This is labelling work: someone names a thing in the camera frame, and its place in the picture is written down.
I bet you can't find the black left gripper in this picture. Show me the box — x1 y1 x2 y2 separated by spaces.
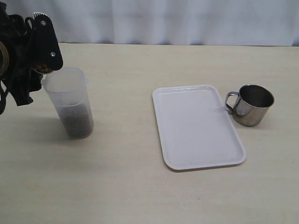
4 31 41 106

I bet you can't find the steel mug with kibble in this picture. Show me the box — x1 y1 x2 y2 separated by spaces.
32 64 53 75

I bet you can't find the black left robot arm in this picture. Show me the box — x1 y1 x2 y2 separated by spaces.
0 2 43 113

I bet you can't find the translucent plastic pitcher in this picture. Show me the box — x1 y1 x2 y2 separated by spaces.
42 68 93 139

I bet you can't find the white plastic tray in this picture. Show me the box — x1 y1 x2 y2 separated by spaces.
152 84 246 171

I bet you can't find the white backdrop curtain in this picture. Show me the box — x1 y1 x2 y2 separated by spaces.
6 0 299 46

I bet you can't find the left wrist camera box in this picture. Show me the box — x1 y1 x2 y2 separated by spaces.
32 12 63 71

